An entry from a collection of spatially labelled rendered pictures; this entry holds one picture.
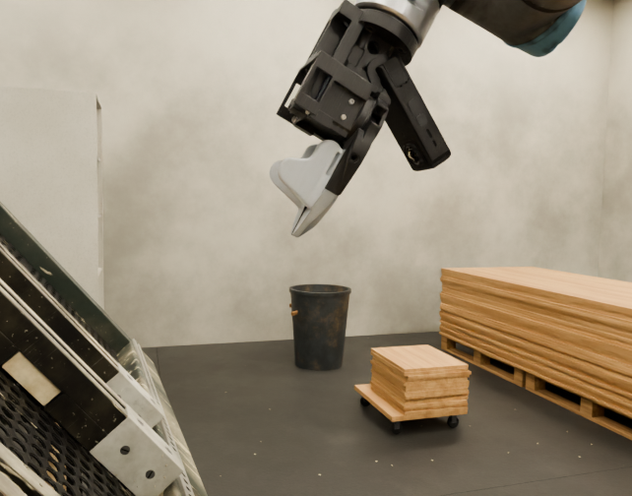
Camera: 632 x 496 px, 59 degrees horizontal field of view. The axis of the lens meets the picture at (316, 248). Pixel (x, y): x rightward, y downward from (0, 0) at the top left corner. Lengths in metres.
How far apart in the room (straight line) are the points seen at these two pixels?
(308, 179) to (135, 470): 0.57
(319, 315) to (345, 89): 4.08
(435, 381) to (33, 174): 2.81
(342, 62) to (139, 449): 0.63
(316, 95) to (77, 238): 3.56
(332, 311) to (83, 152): 2.18
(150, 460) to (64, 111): 3.32
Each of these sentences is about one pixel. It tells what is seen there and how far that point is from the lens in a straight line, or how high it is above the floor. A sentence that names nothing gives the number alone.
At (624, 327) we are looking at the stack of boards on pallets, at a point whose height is 0.66.
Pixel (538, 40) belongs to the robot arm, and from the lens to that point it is 0.61.
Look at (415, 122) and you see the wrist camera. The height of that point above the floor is 1.42.
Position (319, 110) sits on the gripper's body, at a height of 1.42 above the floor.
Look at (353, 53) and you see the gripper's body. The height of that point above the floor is 1.48.
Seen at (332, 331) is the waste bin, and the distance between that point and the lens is 4.62.
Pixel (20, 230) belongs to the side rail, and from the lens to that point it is 1.79.
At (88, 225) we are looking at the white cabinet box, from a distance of 4.00.
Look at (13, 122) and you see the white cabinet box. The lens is 4.09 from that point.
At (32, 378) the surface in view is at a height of 1.09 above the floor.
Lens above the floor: 1.33
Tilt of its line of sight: 4 degrees down
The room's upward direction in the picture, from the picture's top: 1 degrees clockwise
